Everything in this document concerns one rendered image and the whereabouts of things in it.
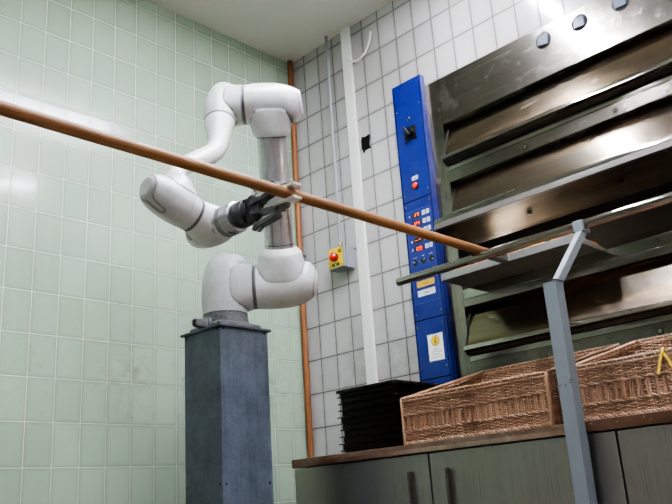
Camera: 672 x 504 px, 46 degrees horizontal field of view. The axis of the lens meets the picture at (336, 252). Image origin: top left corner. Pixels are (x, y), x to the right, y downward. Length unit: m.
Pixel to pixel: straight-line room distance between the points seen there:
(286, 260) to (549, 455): 1.05
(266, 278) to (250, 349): 0.24
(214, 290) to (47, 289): 0.64
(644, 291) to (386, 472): 1.01
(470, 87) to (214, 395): 1.62
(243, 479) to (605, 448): 1.10
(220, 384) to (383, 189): 1.32
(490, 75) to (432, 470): 1.60
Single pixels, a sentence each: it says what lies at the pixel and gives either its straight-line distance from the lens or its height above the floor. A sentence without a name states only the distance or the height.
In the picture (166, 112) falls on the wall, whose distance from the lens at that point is 3.58.
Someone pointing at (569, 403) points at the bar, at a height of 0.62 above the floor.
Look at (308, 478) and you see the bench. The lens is 2.85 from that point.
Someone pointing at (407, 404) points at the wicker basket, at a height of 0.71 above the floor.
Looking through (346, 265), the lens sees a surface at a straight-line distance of 3.49.
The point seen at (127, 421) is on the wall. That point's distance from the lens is 3.09.
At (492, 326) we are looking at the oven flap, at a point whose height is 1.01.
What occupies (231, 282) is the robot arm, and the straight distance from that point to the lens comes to 2.71.
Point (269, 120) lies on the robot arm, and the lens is 2.66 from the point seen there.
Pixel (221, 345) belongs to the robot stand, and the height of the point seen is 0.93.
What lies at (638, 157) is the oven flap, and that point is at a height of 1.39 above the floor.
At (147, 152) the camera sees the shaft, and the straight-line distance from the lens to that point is 1.84.
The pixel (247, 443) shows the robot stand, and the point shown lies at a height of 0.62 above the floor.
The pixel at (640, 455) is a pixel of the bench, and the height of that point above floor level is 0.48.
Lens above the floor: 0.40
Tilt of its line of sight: 18 degrees up
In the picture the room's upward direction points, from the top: 4 degrees counter-clockwise
